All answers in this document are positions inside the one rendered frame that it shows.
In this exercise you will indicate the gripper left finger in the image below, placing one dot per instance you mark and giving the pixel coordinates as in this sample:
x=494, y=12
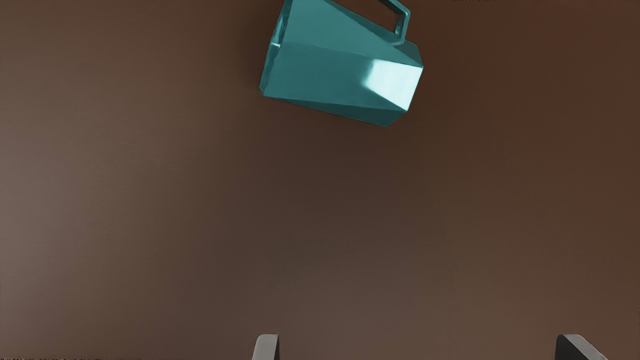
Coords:
x=266, y=348

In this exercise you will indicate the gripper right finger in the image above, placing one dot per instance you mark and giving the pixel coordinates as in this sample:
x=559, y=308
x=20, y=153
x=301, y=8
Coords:
x=575, y=349

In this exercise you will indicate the teal faceted mug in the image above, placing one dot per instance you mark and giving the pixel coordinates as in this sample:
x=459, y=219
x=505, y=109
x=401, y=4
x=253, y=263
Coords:
x=330, y=70

